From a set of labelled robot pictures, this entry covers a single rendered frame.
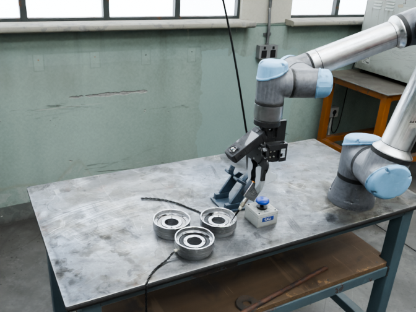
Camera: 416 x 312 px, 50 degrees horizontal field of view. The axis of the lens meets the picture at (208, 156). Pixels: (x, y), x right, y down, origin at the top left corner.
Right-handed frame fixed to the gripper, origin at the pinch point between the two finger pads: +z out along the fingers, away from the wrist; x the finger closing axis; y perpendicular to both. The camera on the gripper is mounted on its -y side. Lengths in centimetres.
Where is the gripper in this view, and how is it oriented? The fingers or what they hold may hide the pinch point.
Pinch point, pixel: (253, 187)
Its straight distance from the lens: 126.6
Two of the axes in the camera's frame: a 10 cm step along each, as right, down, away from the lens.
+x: -4.3, -3.9, 8.2
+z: -0.5, 9.1, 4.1
